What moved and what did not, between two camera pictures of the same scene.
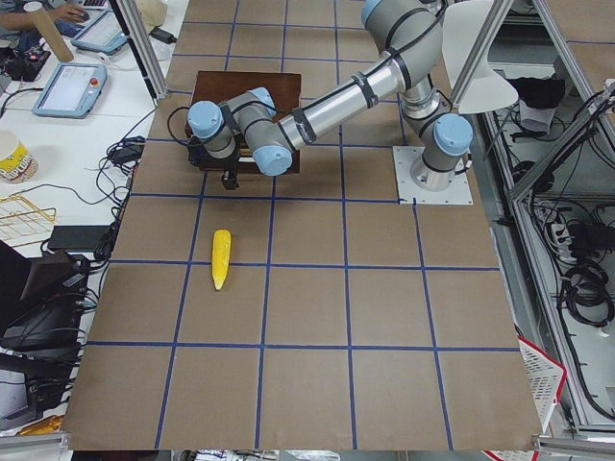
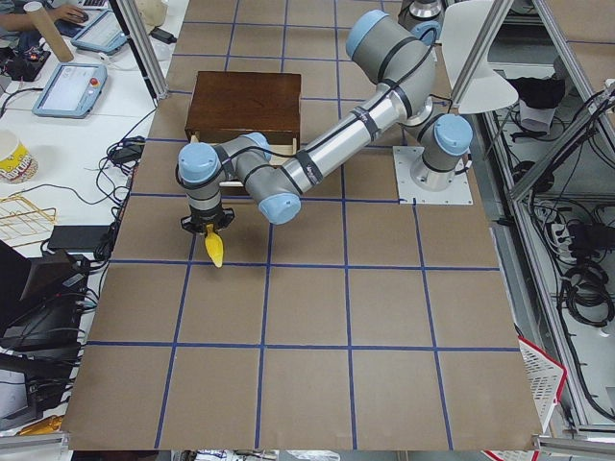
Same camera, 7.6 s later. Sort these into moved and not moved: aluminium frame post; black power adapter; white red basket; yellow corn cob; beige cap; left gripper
Moved: yellow corn cob; left gripper
Not moved: beige cap; aluminium frame post; black power adapter; white red basket
